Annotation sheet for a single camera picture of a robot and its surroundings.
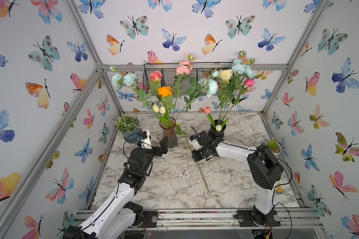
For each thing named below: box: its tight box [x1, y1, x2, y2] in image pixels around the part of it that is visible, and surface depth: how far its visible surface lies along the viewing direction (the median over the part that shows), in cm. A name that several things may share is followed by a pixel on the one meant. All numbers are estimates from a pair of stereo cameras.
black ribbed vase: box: [207, 119, 227, 140], surface depth 96 cm
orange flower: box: [157, 86, 173, 98], surface depth 82 cm
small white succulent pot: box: [265, 140, 283, 158], surface depth 92 cm
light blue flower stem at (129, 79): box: [110, 65, 152, 109], surface depth 75 cm
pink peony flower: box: [175, 60, 193, 76], surface depth 79 cm
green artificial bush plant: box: [111, 112, 141, 133], surface depth 94 cm
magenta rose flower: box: [243, 78, 256, 91], surface depth 79 cm
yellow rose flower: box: [219, 68, 233, 82], surface depth 79 cm
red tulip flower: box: [204, 106, 212, 115], surface depth 82 cm
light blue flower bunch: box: [231, 58, 255, 79], surface depth 82 cm
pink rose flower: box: [149, 70, 164, 84], surface depth 83 cm
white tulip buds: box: [152, 104, 167, 115], surface depth 83 cm
